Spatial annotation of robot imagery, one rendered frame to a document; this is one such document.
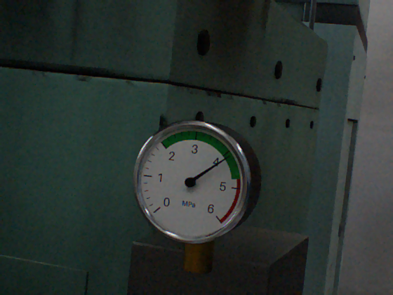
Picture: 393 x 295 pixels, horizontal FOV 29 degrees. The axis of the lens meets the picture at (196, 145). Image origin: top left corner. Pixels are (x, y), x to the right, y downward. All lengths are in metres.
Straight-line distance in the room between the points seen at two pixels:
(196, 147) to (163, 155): 0.02
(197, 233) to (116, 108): 0.12
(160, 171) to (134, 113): 0.08
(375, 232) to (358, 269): 0.15
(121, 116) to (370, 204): 2.47
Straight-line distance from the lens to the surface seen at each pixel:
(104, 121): 0.47
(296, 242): 0.49
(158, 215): 0.39
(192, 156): 0.39
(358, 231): 2.92
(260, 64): 0.67
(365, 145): 2.89
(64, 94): 0.48
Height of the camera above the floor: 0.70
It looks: 3 degrees down
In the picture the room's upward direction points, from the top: 6 degrees clockwise
